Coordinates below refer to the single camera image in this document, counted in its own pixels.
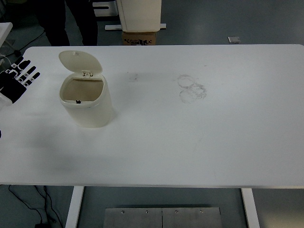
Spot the cream plastic trash bin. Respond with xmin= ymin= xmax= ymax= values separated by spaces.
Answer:
xmin=58 ymin=50 xmax=114 ymax=129

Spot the white appliance with dark slot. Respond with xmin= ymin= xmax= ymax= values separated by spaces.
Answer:
xmin=92 ymin=0 xmax=118 ymax=17

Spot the white table leg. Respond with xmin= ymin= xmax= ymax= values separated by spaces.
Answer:
xmin=240 ymin=188 xmax=261 ymax=228
xmin=64 ymin=186 xmax=85 ymax=228

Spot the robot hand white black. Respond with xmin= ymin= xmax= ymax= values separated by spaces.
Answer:
xmin=0 ymin=56 xmax=41 ymax=110

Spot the white table foot bar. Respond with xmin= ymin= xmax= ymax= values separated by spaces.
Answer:
xmin=104 ymin=23 xmax=167 ymax=31

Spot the brown cardboard box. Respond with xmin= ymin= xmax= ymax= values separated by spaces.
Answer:
xmin=122 ymin=31 xmax=157 ymax=46

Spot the white cabinet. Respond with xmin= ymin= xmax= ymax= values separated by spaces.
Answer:
xmin=116 ymin=0 xmax=162 ymax=32

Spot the grey metal plate with screws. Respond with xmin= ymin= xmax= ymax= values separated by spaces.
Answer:
xmin=104 ymin=207 xmax=221 ymax=228

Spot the black floor cable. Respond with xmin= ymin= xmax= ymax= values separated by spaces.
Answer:
xmin=8 ymin=185 xmax=45 ymax=225
xmin=35 ymin=186 xmax=63 ymax=225

